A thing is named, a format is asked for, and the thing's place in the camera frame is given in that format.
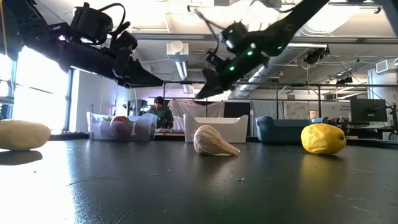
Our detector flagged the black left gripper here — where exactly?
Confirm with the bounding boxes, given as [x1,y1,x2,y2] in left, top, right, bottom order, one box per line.
[58,43,164,89]

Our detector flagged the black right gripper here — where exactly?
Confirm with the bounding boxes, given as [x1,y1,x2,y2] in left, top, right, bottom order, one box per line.
[196,46,270,100]

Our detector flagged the black device on stand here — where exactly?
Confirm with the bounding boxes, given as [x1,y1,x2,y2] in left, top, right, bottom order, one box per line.
[123,99,149,116]

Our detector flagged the white hanging cloth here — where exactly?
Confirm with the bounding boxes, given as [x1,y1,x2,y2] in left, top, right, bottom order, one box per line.
[169,99,225,131]

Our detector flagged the black partition panel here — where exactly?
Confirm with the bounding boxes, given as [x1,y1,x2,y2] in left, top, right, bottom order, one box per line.
[223,101,251,121]

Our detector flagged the person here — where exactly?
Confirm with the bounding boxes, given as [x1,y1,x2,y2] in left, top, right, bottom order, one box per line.
[147,95,175,130]

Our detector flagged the white ceiling box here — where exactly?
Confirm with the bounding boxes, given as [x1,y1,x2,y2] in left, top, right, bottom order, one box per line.
[166,40,190,62]

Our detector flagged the white plastic basket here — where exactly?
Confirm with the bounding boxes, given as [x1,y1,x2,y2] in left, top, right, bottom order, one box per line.
[183,114,249,144]

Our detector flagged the white garlic bulb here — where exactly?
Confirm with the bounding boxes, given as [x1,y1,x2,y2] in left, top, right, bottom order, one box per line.
[192,124,241,157]

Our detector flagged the clear plastic basket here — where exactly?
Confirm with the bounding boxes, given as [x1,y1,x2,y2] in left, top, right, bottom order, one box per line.
[86,111,159,141]

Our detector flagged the dark teal plastic basket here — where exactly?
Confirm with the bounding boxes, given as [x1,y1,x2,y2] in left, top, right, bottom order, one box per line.
[254,116,329,144]

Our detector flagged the white patterned cloth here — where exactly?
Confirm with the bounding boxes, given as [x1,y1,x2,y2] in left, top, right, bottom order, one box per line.
[282,101,312,121]

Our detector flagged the black ceiling spotlight cluster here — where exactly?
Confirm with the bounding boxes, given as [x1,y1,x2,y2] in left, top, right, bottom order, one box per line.
[303,46,331,65]

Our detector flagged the black table mat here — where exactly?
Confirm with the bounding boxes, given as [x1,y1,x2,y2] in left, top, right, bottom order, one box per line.
[0,138,398,224]

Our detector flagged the black ceiling light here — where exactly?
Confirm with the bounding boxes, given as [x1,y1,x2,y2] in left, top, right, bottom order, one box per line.
[335,75,354,85]

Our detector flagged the black background computer monitor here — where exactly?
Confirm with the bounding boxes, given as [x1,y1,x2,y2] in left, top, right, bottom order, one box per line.
[350,98,388,123]

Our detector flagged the dark cluttered background desk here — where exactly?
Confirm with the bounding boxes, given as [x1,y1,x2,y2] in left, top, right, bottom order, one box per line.
[329,119,398,141]

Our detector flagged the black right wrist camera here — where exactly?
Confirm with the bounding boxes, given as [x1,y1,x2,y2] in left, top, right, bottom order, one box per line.
[205,51,231,70]

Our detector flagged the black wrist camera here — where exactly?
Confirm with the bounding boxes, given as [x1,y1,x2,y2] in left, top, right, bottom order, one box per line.
[205,51,231,70]
[110,21,139,52]

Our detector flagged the black metal pipe frame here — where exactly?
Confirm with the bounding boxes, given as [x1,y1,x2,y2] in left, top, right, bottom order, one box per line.
[121,79,398,128]

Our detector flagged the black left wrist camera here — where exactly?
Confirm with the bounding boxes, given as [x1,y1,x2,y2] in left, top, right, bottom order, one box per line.
[110,21,139,52]

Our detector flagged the white wall air unit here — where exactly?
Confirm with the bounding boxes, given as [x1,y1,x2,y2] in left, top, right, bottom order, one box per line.
[375,58,398,75]

